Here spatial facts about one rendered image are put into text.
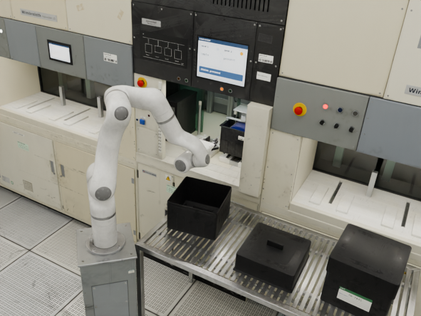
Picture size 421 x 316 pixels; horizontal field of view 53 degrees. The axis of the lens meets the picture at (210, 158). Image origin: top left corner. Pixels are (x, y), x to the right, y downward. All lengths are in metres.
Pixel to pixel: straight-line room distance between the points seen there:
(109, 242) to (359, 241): 1.17
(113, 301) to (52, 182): 1.48
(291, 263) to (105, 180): 0.92
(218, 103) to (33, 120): 1.40
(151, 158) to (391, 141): 1.44
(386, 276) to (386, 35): 0.99
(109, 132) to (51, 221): 1.97
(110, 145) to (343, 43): 1.12
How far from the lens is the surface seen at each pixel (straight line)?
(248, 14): 2.15
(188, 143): 1.95
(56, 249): 3.45
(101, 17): 2.66
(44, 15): 2.99
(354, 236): 2.04
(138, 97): 1.87
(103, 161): 1.93
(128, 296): 2.35
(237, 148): 2.62
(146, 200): 2.96
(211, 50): 2.27
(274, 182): 2.38
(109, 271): 2.21
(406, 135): 2.09
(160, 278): 3.12
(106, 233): 2.14
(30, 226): 3.73
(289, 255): 2.08
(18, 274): 3.32
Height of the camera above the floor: 2.21
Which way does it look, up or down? 29 degrees down
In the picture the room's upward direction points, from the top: 4 degrees clockwise
